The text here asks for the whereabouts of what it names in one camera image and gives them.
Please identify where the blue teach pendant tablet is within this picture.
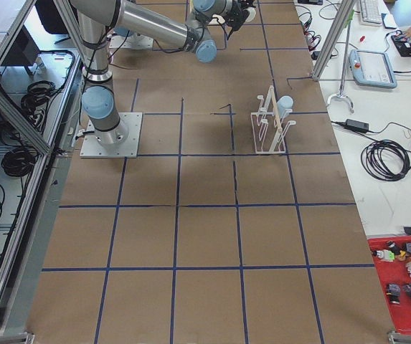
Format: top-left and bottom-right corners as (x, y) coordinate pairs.
(349, 49), (397, 89)

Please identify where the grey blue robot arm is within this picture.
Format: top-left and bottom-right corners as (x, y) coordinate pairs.
(72, 1), (255, 158)

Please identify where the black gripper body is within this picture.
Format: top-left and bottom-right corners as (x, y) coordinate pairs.
(226, 0), (250, 29)

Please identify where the red parts tray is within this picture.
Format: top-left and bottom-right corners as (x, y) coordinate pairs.
(368, 236), (411, 335)

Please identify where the coiled black cable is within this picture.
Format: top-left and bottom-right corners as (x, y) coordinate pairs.
(361, 139), (411, 180)

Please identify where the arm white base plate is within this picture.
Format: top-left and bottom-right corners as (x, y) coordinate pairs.
(110, 34), (153, 50)
(80, 112), (143, 158)

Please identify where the black power adapter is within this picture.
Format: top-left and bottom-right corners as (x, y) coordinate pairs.
(344, 118), (369, 133)

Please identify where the light blue plastic cup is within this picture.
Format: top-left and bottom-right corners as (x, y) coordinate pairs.
(277, 95), (294, 119)

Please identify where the long metal reach pole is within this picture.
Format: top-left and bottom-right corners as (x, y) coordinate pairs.
(326, 1), (354, 114)

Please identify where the white wire cup rack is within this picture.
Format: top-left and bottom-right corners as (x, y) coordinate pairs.
(250, 85), (296, 155)

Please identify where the cream white plastic cup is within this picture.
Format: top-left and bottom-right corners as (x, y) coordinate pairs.
(243, 7), (256, 23)

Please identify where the white keyboard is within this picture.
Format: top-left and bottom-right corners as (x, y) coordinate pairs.
(357, 0), (382, 27)

